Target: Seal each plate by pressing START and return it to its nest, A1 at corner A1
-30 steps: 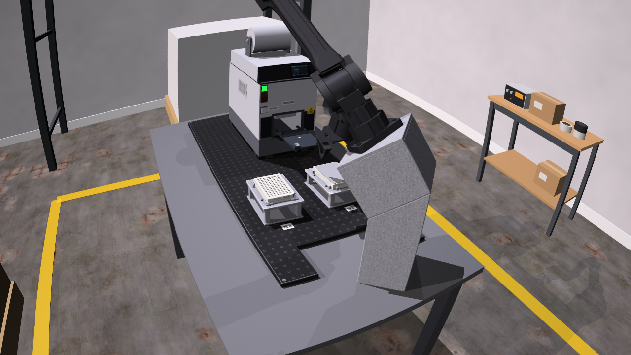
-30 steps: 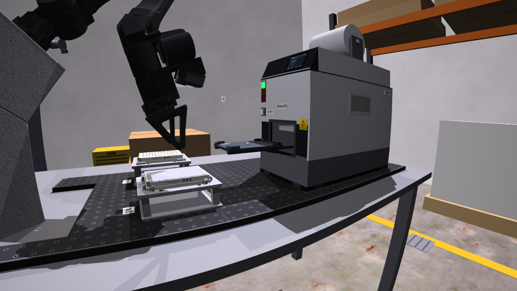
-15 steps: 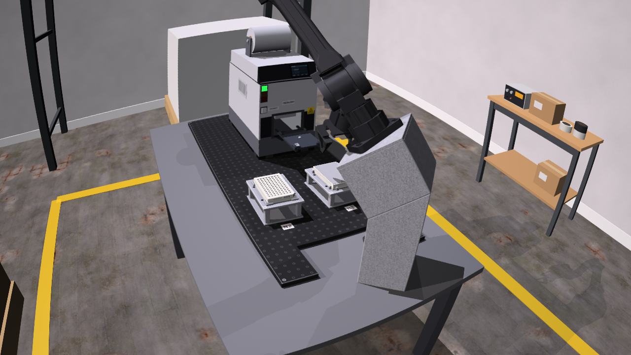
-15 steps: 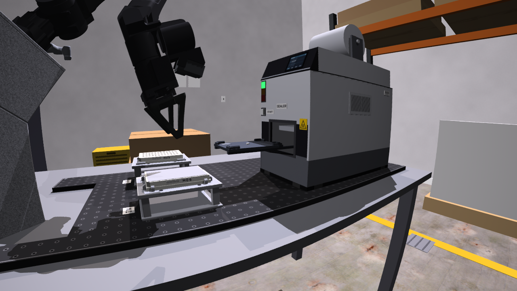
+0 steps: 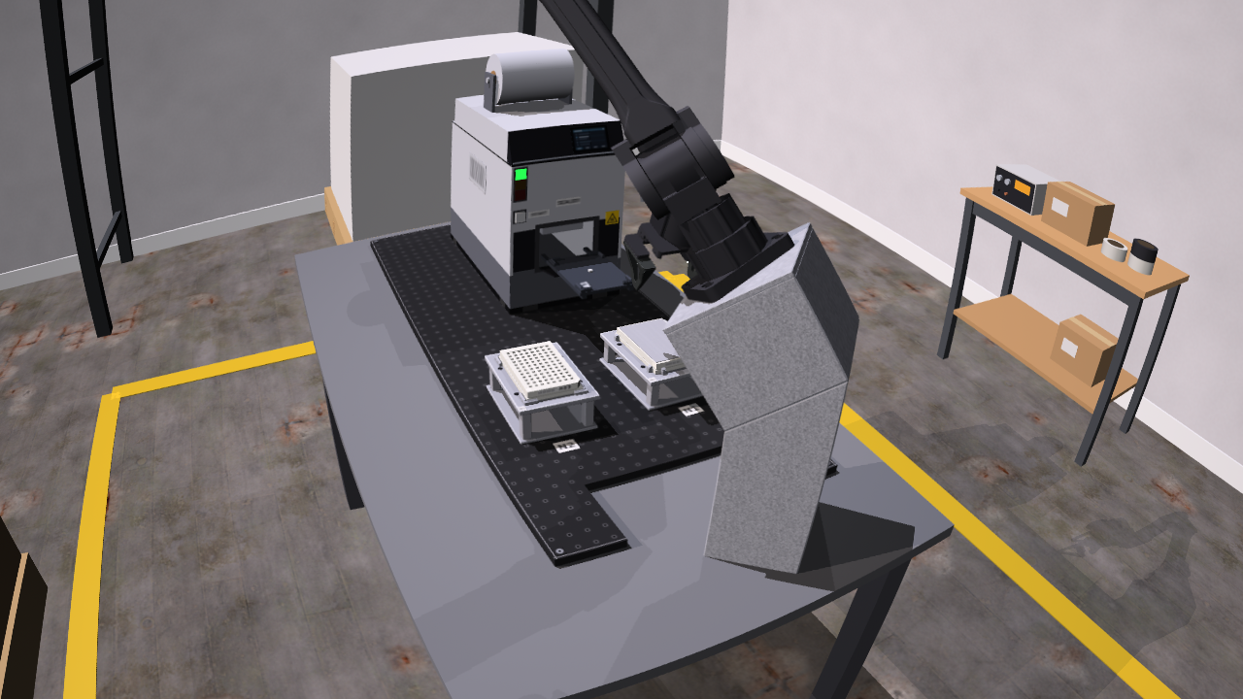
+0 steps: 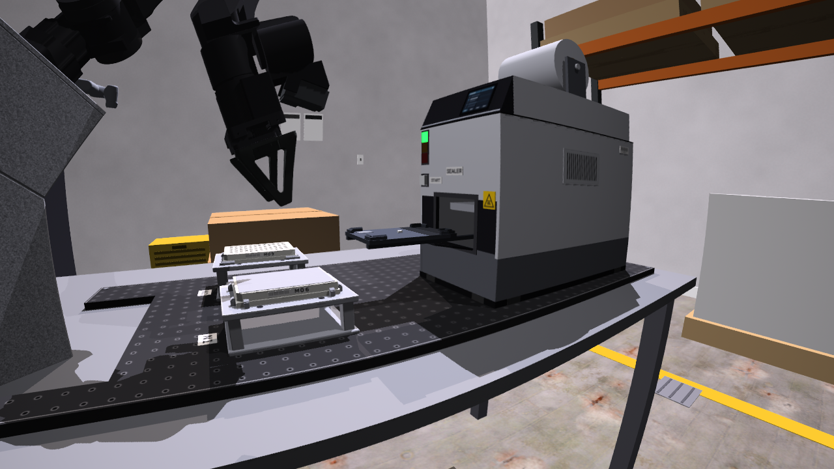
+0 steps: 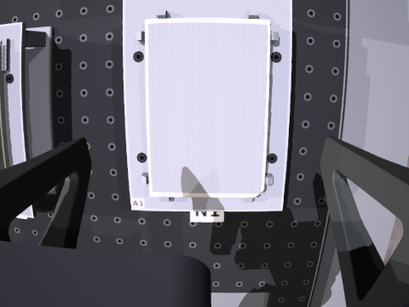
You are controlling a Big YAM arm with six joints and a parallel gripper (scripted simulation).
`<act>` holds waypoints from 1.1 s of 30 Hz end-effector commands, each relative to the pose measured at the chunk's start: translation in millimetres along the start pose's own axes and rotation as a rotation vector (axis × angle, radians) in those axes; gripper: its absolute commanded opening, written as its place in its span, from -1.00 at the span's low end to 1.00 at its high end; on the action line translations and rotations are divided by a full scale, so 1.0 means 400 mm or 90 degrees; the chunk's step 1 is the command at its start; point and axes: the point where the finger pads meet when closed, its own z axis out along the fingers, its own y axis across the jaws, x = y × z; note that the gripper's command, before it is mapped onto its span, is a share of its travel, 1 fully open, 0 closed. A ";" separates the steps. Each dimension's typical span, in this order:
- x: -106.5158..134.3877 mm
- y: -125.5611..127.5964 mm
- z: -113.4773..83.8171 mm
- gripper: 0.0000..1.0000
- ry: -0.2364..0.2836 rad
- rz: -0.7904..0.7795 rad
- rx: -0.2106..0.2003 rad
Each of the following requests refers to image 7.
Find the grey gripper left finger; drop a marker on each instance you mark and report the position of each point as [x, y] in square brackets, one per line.
[23, 184]

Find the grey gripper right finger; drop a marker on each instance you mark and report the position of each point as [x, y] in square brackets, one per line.
[359, 260]

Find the white label with black text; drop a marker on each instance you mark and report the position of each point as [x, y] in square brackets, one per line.
[207, 216]

